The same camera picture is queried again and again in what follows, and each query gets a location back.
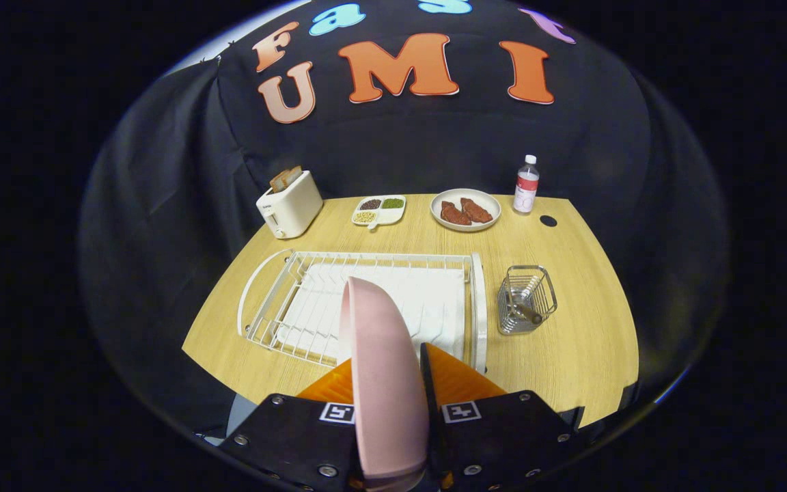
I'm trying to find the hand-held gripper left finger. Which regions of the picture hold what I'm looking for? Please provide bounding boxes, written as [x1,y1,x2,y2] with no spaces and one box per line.
[219,359,367,492]

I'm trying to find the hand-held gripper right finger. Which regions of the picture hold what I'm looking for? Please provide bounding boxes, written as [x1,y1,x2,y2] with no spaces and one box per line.
[421,343,585,492]

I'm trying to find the pink plate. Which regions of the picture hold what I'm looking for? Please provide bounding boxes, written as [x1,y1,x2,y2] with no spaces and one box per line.
[339,277,430,482]

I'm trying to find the white wire dish rack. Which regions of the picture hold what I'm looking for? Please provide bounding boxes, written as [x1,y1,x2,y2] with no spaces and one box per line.
[238,249,488,375]

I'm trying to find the metal wire basket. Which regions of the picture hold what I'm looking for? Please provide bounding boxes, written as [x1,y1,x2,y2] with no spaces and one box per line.
[497,265,558,336]

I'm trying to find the white round meat plate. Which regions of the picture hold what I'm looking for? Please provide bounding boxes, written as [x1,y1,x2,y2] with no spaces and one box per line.
[430,189,502,232]

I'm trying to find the white divided bean dish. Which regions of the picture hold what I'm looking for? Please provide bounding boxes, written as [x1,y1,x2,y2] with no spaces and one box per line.
[352,195,406,230]

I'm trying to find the red meat piece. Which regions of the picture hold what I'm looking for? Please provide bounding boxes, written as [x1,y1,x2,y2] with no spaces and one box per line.
[460,197,494,223]
[441,201,472,226]

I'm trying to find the clear red-label bottle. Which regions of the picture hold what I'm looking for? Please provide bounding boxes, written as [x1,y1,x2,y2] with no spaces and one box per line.
[513,154,540,215]

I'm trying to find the white toaster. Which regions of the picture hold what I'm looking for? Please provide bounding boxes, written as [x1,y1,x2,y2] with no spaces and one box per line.
[256,170,324,239]

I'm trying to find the black backdrop cloth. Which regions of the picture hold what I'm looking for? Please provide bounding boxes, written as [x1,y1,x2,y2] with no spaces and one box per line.
[79,0,729,438]

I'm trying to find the toast slices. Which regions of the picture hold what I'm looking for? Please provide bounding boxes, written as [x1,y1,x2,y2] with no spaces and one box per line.
[270,165,303,193]

